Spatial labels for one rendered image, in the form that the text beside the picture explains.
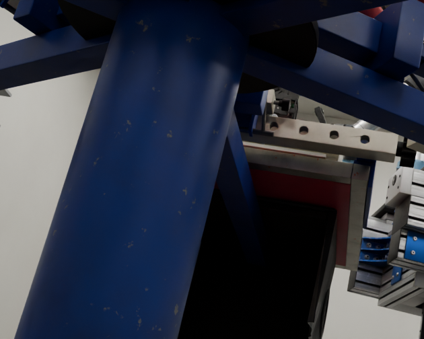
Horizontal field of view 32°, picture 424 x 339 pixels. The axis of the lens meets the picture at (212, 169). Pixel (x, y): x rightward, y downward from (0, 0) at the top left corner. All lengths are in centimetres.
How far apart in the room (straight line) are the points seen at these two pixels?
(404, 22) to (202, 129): 41
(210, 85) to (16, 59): 50
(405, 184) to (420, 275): 28
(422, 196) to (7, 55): 129
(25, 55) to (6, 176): 360
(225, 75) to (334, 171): 73
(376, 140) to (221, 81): 70
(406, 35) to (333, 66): 12
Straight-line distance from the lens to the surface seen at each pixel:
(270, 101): 165
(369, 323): 557
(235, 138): 148
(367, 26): 126
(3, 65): 143
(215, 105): 101
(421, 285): 232
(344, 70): 120
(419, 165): 285
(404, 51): 121
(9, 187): 503
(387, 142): 167
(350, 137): 167
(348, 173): 172
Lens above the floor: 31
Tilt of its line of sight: 20 degrees up
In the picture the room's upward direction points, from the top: 14 degrees clockwise
